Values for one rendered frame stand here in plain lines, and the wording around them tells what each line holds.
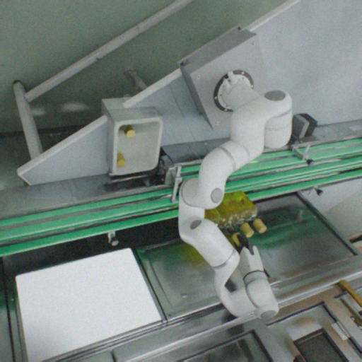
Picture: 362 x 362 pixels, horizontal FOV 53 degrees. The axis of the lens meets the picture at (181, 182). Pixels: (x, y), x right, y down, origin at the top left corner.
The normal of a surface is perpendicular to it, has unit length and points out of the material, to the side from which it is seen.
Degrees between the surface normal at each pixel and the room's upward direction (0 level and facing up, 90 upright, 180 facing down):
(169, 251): 90
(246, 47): 5
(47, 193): 90
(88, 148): 0
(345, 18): 0
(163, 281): 90
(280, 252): 91
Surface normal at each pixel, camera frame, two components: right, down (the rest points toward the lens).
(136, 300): 0.15, -0.77
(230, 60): 0.36, 0.60
